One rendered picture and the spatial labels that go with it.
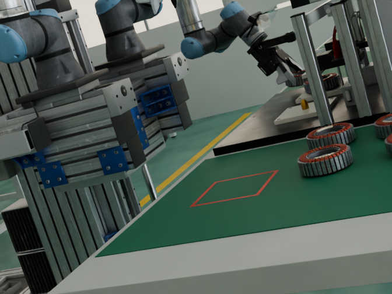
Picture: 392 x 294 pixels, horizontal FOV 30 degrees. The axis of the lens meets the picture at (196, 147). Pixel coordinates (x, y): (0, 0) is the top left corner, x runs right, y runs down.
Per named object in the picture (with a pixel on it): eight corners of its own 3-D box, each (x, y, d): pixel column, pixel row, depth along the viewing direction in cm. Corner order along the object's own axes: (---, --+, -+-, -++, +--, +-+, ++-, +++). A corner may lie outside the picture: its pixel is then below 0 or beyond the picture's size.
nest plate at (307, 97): (296, 104, 223) (294, 100, 222) (307, 93, 236) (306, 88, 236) (343, 93, 216) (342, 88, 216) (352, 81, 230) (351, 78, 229)
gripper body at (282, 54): (274, 73, 252) (251, 48, 252) (291, 57, 248) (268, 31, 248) (268, 78, 245) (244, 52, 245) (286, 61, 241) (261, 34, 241)
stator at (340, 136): (364, 140, 165) (360, 124, 164) (318, 156, 164) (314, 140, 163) (346, 133, 176) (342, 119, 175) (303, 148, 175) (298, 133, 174)
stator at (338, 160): (298, 169, 158) (294, 153, 158) (349, 154, 157) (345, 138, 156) (303, 182, 147) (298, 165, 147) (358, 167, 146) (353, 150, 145)
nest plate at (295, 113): (275, 125, 201) (273, 121, 201) (288, 111, 215) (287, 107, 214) (326, 114, 195) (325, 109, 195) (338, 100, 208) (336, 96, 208)
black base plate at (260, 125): (214, 156, 197) (212, 148, 197) (277, 100, 254) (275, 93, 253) (388, 120, 177) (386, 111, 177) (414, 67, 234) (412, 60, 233)
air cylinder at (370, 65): (360, 87, 218) (356, 69, 217) (364, 81, 224) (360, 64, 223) (377, 83, 216) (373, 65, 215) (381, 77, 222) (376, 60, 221)
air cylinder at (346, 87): (345, 107, 196) (340, 87, 195) (350, 100, 203) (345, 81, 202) (364, 102, 194) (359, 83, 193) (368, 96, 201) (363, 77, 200)
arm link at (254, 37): (259, 21, 248) (252, 24, 241) (269, 31, 248) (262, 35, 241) (244, 36, 252) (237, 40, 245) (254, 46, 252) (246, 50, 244)
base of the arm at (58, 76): (30, 94, 225) (18, 63, 223) (54, 83, 238) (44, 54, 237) (70, 81, 219) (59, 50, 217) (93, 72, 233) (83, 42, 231)
